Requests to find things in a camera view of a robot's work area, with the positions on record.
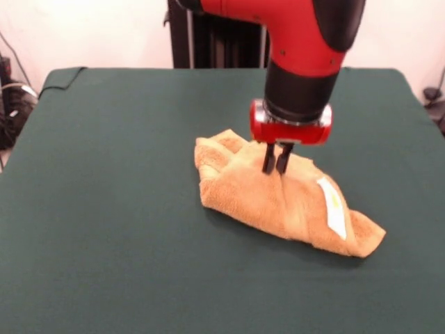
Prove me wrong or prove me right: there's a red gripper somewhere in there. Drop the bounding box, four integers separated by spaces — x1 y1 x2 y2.
249 99 333 175

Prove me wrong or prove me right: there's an orange terry towel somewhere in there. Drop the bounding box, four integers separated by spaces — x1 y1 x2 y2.
193 128 387 259

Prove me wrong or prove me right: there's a grey black stand base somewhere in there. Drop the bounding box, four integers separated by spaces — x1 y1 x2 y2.
423 65 445 137

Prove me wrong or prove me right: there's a dark green table cloth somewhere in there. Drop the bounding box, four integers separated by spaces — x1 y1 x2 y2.
0 66 445 334

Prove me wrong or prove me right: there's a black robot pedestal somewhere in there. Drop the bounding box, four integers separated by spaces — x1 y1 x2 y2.
163 0 270 69

